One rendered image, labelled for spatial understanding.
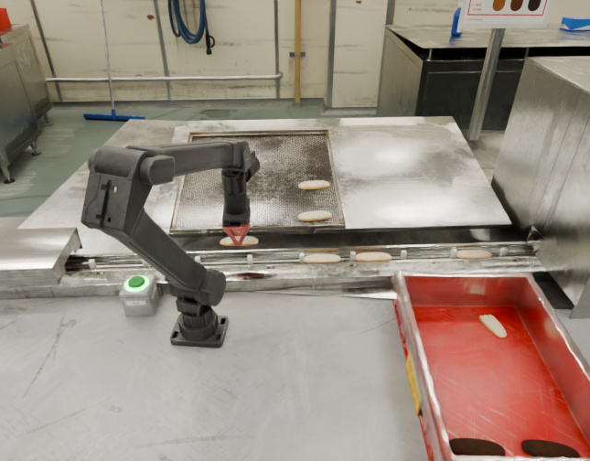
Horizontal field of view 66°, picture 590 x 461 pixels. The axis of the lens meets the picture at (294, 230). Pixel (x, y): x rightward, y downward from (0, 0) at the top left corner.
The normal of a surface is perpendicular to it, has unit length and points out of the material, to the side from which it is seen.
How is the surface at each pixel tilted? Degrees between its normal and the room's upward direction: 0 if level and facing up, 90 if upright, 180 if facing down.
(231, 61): 90
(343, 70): 90
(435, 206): 10
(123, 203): 54
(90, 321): 0
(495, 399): 0
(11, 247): 0
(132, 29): 90
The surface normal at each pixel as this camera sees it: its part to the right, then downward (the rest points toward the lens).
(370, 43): 0.05, 0.57
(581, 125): -1.00, 0.03
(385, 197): 0.01, -0.71
